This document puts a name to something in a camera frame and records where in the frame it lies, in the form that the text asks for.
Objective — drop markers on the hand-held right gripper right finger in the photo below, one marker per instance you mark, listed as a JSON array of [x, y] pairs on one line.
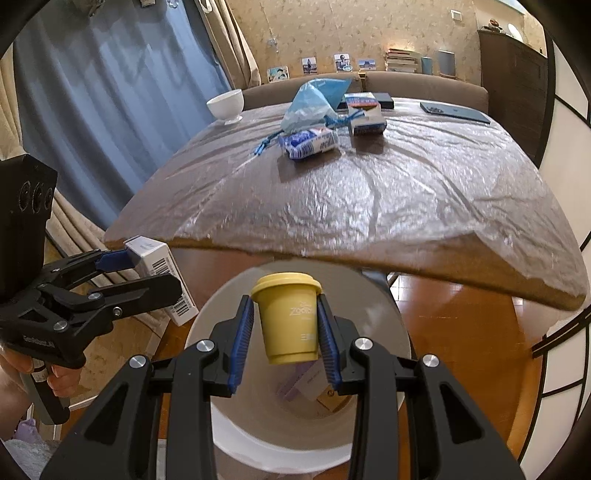
[[328, 346]]

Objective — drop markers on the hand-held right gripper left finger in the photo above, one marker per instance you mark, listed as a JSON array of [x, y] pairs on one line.
[[242, 341]]

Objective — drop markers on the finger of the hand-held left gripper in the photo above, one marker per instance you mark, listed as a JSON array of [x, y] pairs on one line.
[[147, 290], [115, 261]]

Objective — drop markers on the white box with barcode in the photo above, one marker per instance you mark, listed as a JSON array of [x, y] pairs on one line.
[[154, 254]]

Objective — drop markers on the yellow cup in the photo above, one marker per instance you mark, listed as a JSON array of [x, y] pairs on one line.
[[286, 323]]

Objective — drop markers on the white trash bin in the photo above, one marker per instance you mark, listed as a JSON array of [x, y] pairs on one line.
[[258, 434]]

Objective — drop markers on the person's left hand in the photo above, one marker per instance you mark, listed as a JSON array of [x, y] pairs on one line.
[[11, 364]]

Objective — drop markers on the pale purple packet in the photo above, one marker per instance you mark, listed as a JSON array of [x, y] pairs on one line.
[[295, 385]]

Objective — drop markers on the brown cardboard piece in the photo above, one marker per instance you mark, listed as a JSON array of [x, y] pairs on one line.
[[333, 402]]

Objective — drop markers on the blue curtain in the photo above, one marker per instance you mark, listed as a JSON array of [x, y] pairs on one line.
[[115, 92]]

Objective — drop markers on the white bowl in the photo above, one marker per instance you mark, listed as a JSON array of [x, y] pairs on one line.
[[226, 104]]

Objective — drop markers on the grey cloth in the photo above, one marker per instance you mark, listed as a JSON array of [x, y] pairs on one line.
[[27, 461]]

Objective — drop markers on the blue and white tissue pack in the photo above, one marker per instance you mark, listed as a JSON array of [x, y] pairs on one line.
[[307, 143]]

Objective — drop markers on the white and blue medicine box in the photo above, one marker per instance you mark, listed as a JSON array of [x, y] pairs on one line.
[[367, 122]]

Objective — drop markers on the brown sofa cushion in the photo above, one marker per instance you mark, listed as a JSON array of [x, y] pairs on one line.
[[429, 90], [277, 92]]

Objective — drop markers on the small photo print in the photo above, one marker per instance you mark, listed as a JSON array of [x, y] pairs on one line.
[[342, 62], [366, 64], [278, 74], [310, 66]]

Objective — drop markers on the black phone case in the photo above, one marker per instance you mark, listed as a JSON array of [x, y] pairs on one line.
[[383, 100]]

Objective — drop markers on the blue smartphone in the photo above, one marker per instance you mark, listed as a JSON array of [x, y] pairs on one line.
[[455, 112]]

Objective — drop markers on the stack of books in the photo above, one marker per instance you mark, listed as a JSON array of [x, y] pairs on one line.
[[401, 60]]

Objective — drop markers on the blue cylindrical cup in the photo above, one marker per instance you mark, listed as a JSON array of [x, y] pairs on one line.
[[427, 65]]

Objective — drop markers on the grey cylindrical speaker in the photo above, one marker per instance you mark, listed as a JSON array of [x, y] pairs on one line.
[[445, 63]]

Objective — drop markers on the dark wooden cabinet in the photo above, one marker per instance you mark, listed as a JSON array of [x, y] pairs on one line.
[[512, 92]]

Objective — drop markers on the black framed white screen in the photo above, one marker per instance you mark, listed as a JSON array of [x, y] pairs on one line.
[[572, 138]]

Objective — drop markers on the small stacked stones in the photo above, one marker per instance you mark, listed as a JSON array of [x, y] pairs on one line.
[[495, 25]]

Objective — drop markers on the white round ornament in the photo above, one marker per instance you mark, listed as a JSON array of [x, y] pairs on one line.
[[512, 31]]

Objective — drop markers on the white wall switch plate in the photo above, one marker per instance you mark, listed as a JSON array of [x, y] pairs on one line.
[[457, 15]]

